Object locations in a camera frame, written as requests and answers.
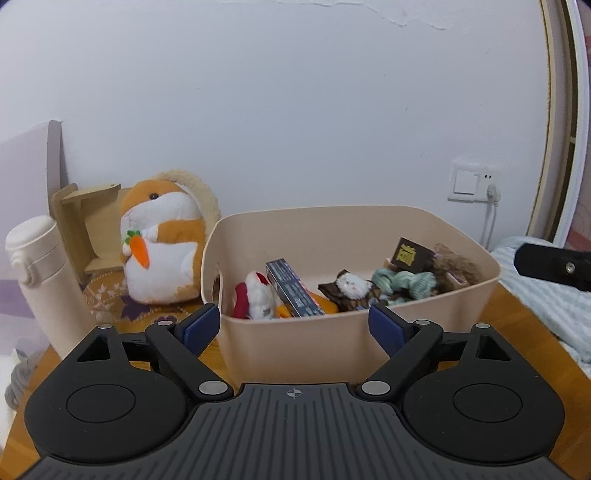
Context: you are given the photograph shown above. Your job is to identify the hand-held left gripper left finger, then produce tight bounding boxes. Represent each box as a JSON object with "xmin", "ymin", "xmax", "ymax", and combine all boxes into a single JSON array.
[{"xmin": 74, "ymin": 302, "xmax": 236, "ymax": 403}]

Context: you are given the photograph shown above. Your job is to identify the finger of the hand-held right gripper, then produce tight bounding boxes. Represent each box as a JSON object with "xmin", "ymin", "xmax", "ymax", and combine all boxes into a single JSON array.
[{"xmin": 514, "ymin": 242, "xmax": 591, "ymax": 293}]

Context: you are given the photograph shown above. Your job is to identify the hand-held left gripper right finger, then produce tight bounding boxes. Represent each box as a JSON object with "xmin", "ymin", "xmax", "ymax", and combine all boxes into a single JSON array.
[{"xmin": 360, "ymin": 302, "xmax": 515, "ymax": 403}]

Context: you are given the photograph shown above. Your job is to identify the teal knitted toy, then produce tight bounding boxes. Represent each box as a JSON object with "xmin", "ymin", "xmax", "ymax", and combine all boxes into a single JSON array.
[{"xmin": 371, "ymin": 268, "xmax": 437, "ymax": 306}]

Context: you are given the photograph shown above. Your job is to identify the small white bear plush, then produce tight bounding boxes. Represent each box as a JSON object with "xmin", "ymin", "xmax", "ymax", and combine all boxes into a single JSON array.
[{"xmin": 318, "ymin": 270, "xmax": 389, "ymax": 313}]

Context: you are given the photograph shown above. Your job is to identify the red white santa plush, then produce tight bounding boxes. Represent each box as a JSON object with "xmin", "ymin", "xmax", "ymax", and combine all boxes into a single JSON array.
[{"xmin": 232, "ymin": 271, "xmax": 283, "ymax": 322}]

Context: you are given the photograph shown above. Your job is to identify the orange bottle with label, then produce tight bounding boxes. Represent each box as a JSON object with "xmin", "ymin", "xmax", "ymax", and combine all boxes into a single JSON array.
[{"xmin": 276, "ymin": 298, "xmax": 341, "ymax": 320}]

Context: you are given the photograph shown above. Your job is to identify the black packet gold print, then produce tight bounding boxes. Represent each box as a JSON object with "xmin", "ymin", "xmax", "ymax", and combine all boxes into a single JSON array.
[{"xmin": 390, "ymin": 237, "xmax": 435, "ymax": 274}]

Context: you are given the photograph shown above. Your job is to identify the beige plastic container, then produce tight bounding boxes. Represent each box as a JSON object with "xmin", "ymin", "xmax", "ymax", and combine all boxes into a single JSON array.
[{"xmin": 201, "ymin": 205, "xmax": 502, "ymax": 386}]

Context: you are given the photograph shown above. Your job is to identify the brown teddy bear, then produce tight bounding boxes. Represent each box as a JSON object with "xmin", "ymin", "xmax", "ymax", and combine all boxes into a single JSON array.
[{"xmin": 431, "ymin": 243, "xmax": 484, "ymax": 295}]

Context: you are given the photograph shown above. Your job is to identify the dark rectangular box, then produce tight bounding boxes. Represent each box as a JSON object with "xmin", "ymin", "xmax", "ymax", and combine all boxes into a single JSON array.
[{"xmin": 265, "ymin": 259, "xmax": 327, "ymax": 319}]

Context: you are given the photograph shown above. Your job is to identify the blue striped blanket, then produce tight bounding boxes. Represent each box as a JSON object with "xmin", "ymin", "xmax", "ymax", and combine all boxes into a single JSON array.
[{"xmin": 489, "ymin": 236, "xmax": 591, "ymax": 366}]

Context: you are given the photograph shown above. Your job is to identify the orange hamster plush toy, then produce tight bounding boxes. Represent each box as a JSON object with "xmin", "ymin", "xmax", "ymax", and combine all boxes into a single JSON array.
[{"xmin": 119, "ymin": 169, "xmax": 221, "ymax": 305}]

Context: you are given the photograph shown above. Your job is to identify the brown floral cloth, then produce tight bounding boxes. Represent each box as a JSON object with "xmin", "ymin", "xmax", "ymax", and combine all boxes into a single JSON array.
[{"xmin": 82, "ymin": 269, "xmax": 206, "ymax": 334}]

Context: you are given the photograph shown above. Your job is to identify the small wooden stand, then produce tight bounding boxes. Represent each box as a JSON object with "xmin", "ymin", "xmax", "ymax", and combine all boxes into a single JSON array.
[{"xmin": 50, "ymin": 183, "xmax": 123, "ymax": 278}]

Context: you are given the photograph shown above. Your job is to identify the white thermos bottle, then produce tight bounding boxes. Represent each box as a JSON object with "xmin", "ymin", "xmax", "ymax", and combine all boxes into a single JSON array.
[{"xmin": 5, "ymin": 215, "xmax": 94, "ymax": 361}]

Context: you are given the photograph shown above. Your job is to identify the purple bedding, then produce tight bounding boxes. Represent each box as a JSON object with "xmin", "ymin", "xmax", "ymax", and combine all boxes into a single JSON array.
[{"xmin": 0, "ymin": 277, "xmax": 52, "ymax": 357}]

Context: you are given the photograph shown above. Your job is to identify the grey white cloth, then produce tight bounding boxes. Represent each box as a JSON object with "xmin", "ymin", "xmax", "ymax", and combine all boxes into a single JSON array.
[{"xmin": 0, "ymin": 348, "xmax": 43, "ymax": 445}]

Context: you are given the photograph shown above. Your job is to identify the white board panel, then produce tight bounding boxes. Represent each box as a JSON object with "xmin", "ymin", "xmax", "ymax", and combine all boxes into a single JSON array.
[{"xmin": 0, "ymin": 120, "xmax": 70, "ymax": 289}]

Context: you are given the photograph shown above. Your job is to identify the white plug with cable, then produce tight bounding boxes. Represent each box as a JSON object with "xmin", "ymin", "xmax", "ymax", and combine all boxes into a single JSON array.
[{"xmin": 480, "ymin": 184, "xmax": 503, "ymax": 248}]

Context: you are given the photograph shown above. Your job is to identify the white wall socket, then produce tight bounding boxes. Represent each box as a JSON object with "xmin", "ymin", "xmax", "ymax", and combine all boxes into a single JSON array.
[{"xmin": 478, "ymin": 165, "xmax": 503, "ymax": 204}]

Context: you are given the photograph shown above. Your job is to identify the white wall switch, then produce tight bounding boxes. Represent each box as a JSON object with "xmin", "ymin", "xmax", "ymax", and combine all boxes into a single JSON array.
[{"xmin": 446, "ymin": 159, "xmax": 481, "ymax": 202}]

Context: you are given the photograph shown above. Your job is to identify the wooden door frame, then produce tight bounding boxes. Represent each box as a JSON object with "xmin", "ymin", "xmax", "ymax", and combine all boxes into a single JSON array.
[{"xmin": 526, "ymin": 0, "xmax": 591, "ymax": 253}]

